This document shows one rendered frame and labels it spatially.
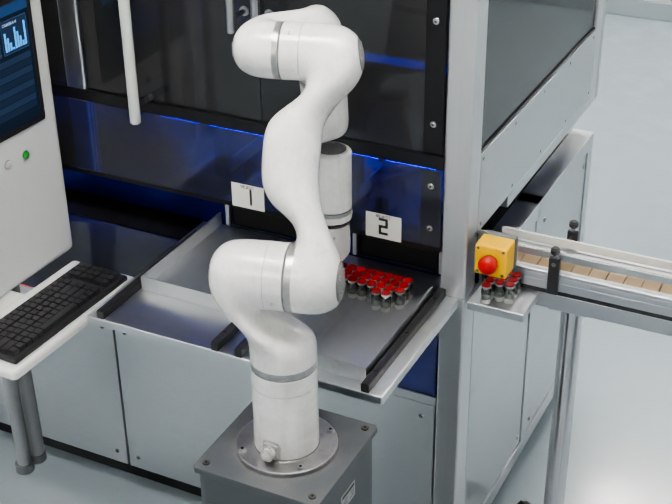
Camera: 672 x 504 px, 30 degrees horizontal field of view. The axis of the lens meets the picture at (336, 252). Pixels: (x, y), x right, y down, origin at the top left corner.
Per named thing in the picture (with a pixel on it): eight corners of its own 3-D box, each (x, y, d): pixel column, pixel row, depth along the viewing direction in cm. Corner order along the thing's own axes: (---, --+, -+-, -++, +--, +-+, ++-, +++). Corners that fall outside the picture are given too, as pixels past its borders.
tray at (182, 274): (220, 224, 305) (219, 211, 303) (315, 246, 295) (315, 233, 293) (141, 289, 279) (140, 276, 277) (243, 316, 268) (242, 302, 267)
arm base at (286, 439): (309, 490, 222) (306, 405, 213) (216, 460, 229) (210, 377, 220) (355, 430, 237) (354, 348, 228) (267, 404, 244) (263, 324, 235)
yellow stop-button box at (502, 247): (485, 257, 273) (486, 228, 270) (516, 264, 271) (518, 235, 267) (472, 273, 268) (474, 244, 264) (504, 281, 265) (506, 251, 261)
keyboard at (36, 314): (81, 266, 303) (80, 257, 302) (128, 280, 297) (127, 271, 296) (-34, 348, 272) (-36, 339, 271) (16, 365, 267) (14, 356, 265)
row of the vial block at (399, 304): (331, 288, 278) (331, 270, 276) (406, 306, 271) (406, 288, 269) (327, 292, 276) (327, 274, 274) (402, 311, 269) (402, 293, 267)
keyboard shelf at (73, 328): (48, 260, 311) (47, 251, 310) (140, 286, 300) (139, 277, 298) (-83, 350, 277) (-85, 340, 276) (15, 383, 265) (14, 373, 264)
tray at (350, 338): (325, 275, 283) (325, 261, 282) (432, 300, 273) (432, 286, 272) (250, 351, 257) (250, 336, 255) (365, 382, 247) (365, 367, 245)
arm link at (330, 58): (257, 309, 222) (347, 317, 219) (240, 309, 210) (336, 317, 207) (281, 28, 223) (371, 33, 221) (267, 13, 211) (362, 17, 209)
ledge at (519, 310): (488, 279, 285) (489, 272, 284) (543, 292, 279) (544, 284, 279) (466, 309, 274) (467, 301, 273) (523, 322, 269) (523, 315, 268)
